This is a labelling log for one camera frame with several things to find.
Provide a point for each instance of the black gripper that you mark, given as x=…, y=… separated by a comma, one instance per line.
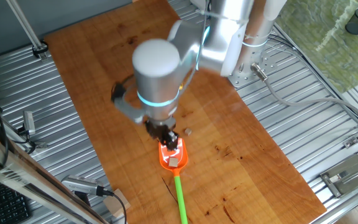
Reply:
x=160, y=125

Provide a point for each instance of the small wooden cube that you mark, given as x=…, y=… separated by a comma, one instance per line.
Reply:
x=173, y=162

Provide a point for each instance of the orange green toy shovel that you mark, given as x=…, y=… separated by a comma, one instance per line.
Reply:
x=180, y=193

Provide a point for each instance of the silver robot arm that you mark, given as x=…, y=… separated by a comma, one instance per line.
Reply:
x=157, y=77

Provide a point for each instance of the tiny wooden cube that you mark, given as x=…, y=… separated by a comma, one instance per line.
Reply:
x=188, y=132

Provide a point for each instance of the large wooden block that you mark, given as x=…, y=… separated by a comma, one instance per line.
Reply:
x=113, y=203

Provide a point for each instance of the brown wooden board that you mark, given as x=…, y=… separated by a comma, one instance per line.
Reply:
x=104, y=46

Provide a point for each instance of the black keyboard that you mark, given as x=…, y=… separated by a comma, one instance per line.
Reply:
x=5, y=205

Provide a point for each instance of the silver metal pole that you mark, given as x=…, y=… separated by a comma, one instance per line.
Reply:
x=23, y=25

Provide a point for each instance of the silver ribbed camera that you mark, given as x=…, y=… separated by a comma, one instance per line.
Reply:
x=79, y=184

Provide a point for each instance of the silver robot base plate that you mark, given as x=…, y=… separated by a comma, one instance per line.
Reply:
x=247, y=74

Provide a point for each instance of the small silver camera with clamp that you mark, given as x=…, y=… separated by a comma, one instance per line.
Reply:
x=29, y=123

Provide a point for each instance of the shiny silver frame bar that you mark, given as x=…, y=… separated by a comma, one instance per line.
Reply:
x=17, y=174

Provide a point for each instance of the small silver corner bracket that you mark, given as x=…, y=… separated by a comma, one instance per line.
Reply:
x=350, y=142

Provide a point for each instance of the silver metal bracket plate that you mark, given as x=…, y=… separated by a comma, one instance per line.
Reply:
x=348, y=177

